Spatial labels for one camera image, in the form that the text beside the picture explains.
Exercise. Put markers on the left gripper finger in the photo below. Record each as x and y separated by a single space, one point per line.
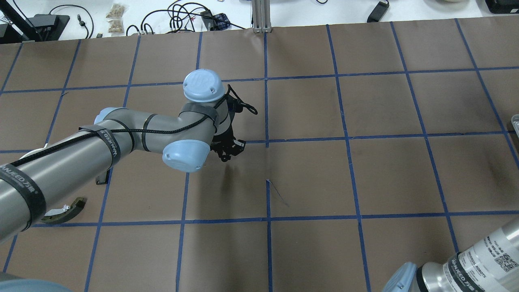
223 155
236 147

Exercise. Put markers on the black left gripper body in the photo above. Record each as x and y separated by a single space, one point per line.
221 142

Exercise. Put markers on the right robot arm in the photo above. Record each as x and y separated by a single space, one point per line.
490 265

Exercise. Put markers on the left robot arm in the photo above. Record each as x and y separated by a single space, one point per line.
32 184

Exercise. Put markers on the black brake pad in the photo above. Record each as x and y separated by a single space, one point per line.
103 178

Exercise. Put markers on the curved brake shoe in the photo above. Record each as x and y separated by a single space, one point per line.
65 213

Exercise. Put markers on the black power adapter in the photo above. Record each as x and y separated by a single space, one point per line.
378 11

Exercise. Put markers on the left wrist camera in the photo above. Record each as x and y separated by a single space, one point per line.
236 104

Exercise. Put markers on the aluminium frame post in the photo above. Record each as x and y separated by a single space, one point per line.
261 20

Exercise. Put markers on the white curved plastic bracket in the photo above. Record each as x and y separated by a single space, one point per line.
31 153

